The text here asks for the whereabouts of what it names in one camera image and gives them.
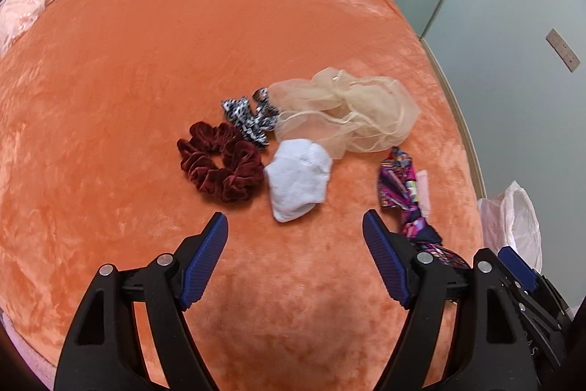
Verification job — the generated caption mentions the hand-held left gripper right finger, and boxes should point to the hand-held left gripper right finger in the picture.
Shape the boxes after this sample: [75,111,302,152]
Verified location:
[361,209,538,391]

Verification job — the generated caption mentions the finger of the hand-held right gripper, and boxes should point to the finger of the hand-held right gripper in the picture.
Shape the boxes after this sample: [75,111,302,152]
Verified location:
[498,247,573,325]

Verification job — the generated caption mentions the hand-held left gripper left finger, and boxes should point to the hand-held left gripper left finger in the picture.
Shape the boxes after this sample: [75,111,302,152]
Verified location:
[54,211,230,391]

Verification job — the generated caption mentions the trash bin with white bag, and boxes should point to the trash bin with white bag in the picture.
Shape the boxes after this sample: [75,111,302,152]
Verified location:
[477,180,543,275]

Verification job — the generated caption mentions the large white sock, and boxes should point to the large white sock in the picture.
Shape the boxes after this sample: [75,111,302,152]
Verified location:
[263,138,333,222]

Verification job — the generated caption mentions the colourful patterned scarf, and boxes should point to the colourful patterned scarf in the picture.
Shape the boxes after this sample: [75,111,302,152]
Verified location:
[378,147,471,270]

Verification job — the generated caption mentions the pink sachet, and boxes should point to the pink sachet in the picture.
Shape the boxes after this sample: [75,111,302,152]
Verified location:
[419,169,434,211]

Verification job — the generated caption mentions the dark red velvet scrunchie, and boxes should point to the dark red velvet scrunchie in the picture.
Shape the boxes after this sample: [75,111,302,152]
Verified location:
[177,122,265,204]

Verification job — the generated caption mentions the beige organza scrunchie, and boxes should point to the beige organza scrunchie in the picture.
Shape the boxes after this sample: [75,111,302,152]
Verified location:
[268,68,421,160]

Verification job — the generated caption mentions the black white patterned scrunchie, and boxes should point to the black white patterned scrunchie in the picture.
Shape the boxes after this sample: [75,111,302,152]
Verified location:
[221,87,281,149]

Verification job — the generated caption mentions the orange plush blanket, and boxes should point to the orange plush blanket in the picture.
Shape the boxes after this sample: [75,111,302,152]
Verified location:
[0,0,486,391]

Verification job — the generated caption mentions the brown wall switch panel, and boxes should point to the brown wall switch panel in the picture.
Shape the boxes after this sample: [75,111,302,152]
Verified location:
[546,29,581,73]

